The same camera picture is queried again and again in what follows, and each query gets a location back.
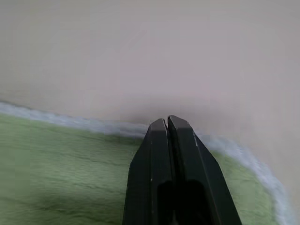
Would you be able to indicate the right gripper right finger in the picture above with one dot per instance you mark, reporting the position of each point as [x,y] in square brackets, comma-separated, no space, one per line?
[199,178]

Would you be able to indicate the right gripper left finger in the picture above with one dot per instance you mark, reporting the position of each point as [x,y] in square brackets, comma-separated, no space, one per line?
[143,178]

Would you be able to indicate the light green towel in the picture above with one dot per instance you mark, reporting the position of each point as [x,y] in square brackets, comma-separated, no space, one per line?
[70,168]

